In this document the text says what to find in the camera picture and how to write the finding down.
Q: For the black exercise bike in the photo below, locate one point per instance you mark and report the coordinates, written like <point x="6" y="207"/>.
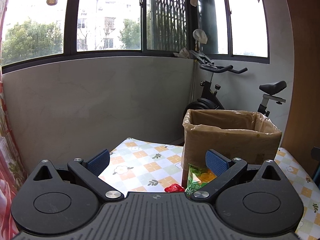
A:
<point x="209" y="100"/>

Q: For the red jelly cup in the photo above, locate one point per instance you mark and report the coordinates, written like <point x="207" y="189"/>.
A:
<point x="174" y="188"/>

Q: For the red floral curtain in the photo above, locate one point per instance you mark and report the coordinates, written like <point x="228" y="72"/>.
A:
<point x="13" y="173"/>

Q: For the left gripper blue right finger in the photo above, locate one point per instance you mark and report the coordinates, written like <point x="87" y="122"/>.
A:
<point x="226" y="171"/>

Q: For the brown cardboard box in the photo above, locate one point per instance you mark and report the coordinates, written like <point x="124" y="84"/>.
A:
<point x="248" y="135"/>

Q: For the floral checkered bed sheet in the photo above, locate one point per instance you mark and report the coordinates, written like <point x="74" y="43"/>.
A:
<point x="137" y="165"/>

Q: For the brown wooden board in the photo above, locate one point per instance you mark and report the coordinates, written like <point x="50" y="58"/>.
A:
<point x="302" y="129"/>

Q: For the green orange snack bag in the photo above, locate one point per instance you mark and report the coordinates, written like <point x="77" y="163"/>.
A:
<point x="197" y="178"/>

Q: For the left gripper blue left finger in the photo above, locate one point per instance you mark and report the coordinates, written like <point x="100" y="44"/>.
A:
<point x="86" y="174"/>

